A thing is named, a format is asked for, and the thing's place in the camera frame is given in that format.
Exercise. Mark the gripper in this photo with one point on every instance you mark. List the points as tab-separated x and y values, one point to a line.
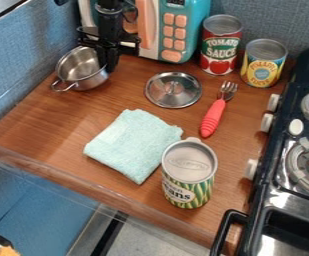
109	30

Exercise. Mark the silver pot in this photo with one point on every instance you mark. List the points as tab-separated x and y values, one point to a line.
80	69

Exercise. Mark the silver pot lid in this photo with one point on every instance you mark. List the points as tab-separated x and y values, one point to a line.
173	90

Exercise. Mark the toy microwave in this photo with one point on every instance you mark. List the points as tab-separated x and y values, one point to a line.
179	26

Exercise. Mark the light green cloth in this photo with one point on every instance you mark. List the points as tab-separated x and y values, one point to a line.
133	144

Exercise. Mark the tomato sauce can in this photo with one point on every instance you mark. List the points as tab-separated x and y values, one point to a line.
221	46

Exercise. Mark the green striped beans can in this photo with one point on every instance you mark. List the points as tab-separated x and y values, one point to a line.
189	173

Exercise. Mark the yellow pineapple can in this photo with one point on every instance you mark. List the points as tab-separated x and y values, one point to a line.
262	65

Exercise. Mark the toy stove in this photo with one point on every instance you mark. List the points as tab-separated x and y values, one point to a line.
294	160

